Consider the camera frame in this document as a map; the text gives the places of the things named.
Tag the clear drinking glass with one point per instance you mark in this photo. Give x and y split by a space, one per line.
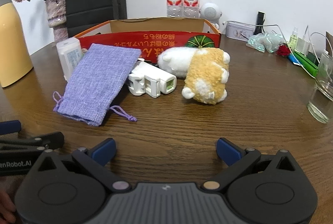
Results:
321 94

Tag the white and yellow plush toy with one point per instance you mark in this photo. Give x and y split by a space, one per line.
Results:
205 75

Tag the white charger block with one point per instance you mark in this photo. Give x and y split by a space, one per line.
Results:
301 46

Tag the red cardboard box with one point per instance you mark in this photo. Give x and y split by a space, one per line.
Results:
156 36

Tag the green stapler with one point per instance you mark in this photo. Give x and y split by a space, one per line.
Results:
308 65

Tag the yellow thermos jug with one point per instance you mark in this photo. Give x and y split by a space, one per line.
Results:
13 44

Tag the white plastic container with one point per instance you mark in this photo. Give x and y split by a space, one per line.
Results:
67 57

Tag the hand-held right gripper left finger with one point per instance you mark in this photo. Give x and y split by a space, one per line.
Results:
104 151

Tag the white plastic device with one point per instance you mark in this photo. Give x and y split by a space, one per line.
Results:
153 82

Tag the blue packet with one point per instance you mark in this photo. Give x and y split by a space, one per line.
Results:
293 59

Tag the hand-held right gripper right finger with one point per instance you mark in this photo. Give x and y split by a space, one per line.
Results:
229 151

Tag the white round robot toy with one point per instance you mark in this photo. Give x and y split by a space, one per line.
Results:
210 12

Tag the red rose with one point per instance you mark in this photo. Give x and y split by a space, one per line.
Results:
283 50

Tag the black upright device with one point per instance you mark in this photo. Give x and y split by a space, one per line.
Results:
260 22

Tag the crumpled clear plastic wrap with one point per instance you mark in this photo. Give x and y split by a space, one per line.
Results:
262 42

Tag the small clear spray bottle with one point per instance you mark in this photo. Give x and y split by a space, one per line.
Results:
294 40

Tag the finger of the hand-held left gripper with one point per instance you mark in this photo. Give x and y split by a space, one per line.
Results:
44 140
10 127

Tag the mottled pink vase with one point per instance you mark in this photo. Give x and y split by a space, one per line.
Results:
56 13

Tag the pale tin box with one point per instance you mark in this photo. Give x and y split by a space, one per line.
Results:
238 31

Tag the brown cardboard piece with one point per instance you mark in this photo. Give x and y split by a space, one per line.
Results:
330 42

